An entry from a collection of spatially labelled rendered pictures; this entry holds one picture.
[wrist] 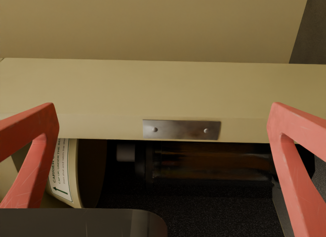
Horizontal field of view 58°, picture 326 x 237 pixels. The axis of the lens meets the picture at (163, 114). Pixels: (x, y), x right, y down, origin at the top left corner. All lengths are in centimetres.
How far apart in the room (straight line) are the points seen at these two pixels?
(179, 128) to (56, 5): 50
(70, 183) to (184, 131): 16
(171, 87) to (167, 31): 39
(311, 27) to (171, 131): 44
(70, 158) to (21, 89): 10
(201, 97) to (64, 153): 18
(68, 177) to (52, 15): 44
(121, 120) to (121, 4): 44
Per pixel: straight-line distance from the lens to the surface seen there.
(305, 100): 32
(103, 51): 72
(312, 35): 64
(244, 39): 71
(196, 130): 27
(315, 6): 65
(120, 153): 43
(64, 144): 37
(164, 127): 27
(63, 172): 37
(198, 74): 33
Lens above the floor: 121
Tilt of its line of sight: 1 degrees up
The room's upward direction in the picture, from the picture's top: 89 degrees counter-clockwise
